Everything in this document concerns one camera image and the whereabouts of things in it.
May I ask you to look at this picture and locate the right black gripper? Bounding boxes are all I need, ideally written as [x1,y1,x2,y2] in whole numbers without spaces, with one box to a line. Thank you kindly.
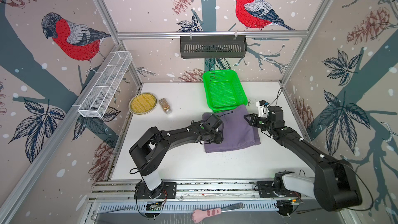
[245,112,275,132]

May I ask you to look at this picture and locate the purple trousers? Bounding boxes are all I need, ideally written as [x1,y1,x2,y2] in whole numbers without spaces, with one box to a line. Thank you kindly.
[204,105,261,153]

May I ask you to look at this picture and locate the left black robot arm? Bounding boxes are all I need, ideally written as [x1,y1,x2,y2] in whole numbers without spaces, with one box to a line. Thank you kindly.
[129,119,223,191]

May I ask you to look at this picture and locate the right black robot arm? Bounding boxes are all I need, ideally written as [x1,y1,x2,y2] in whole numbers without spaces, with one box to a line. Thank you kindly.
[244,106,363,212]

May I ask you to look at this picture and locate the green plastic basket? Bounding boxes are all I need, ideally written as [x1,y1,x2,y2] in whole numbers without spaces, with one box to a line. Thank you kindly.
[202,69,248,112]

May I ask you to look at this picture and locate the yellow round plate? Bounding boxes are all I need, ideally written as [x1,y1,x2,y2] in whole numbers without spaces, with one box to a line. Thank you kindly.
[129,93,158,115]

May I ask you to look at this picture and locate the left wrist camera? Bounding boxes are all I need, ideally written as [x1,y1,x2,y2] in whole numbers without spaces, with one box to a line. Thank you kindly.
[206,114,222,129]

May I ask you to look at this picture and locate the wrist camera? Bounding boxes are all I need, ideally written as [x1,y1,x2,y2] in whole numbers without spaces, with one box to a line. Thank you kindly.
[256,100,269,117]
[206,114,222,129]

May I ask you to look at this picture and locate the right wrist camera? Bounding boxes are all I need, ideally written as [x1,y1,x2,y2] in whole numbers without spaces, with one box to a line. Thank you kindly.
[256,100,269,117]

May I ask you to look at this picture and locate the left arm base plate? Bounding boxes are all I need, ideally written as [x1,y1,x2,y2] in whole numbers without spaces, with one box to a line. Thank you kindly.
[134,181,177,200]

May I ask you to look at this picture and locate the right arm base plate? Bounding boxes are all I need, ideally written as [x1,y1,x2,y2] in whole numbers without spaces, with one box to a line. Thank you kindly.
[254,181,301,198]

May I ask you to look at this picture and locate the white ventilated cable duct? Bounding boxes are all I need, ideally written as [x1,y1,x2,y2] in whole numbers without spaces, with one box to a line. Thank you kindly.
[96,200,279,215]

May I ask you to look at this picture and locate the black hanging wall basket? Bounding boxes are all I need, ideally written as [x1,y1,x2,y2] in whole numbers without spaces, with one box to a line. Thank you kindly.
[180,35,247,59]

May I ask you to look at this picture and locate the aluminium mounting rail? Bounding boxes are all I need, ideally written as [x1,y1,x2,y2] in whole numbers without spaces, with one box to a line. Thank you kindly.
[89,178,346,202]

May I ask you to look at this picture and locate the white wire mesh shelf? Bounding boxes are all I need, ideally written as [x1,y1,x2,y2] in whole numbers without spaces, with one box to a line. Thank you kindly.
[78,51,132,118]

